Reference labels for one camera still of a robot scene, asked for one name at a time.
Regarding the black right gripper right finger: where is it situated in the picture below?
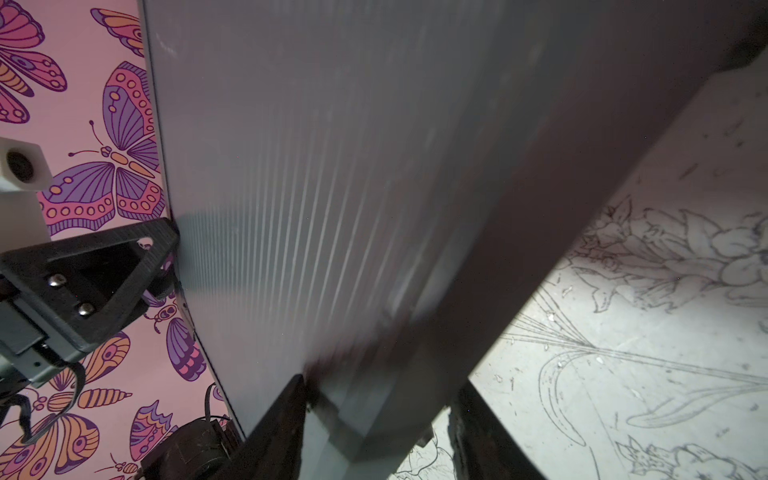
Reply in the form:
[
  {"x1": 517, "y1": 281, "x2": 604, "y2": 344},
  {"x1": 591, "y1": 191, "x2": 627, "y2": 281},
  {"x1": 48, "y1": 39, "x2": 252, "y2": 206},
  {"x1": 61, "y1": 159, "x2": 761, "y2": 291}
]
[{"x1": 448, "y1": 383, "x2": 545, "y2": 480}]

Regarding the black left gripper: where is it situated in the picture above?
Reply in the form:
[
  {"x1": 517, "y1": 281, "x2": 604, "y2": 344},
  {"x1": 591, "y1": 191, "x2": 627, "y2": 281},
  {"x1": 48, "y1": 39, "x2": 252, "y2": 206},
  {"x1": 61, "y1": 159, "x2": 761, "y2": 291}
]
[{"x1": 0, "y1": 217, "x2": 181, "y2": 445}]

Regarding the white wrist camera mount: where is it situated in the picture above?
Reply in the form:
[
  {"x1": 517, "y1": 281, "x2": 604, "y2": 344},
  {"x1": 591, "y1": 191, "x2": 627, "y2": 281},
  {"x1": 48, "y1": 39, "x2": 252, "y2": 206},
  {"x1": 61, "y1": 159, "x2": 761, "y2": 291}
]
[{"x1": 1, "y1": 137, "x2": 52, "y2": 252}]

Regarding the dark grey poker case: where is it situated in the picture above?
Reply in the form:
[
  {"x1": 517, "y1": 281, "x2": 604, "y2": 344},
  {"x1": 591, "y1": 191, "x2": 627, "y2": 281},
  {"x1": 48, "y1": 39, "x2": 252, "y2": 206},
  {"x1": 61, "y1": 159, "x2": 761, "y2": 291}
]
[{"x1": 140, "y1": 1, "x2": 767, "y2": 479}]

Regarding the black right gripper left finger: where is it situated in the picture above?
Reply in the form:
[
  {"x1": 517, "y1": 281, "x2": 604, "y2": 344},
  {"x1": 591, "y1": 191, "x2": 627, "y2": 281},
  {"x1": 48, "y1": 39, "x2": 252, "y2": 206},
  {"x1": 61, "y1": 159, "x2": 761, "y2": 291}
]
[{"x1": 212, "y1": 374, "x2": 307, "y2": 480}]

